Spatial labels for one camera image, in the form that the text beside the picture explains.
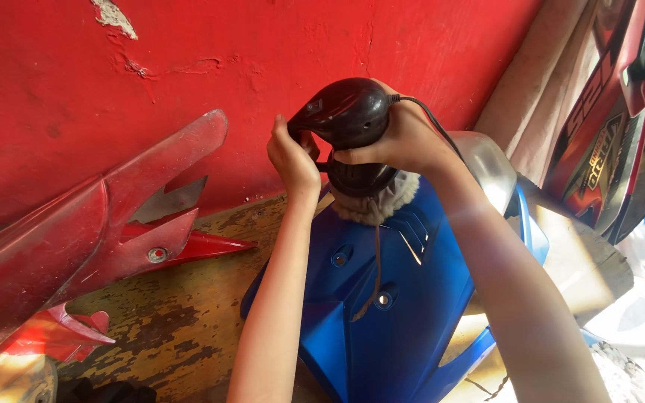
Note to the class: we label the clear headlight lens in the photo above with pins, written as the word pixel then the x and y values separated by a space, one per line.
pixel 487 165

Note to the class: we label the blue motorcycle fairing panel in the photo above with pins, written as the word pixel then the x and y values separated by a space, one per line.
pixel 401 313

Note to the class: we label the person's left hand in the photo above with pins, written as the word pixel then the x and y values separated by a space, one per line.
pixel 292 162

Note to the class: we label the cream wool polishing bonnet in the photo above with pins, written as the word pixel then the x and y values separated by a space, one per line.
pixel 395 198

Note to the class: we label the red black decal motorcycle panel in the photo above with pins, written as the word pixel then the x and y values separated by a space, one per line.
pixel 608 123

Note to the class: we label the person's right hand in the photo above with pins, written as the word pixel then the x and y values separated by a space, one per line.
pixel 412 140

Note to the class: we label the bright red motorcycle fairing panel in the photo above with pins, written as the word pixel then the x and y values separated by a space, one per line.
pixel 210 246

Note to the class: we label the black electric polisher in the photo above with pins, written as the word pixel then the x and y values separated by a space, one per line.
pixel 347 117

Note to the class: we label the dusty red motorcycle fairing panel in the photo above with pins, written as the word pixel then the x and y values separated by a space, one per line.
pixel 48 252

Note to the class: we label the person's right fingers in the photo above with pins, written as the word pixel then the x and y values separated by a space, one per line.
pixel 359 156

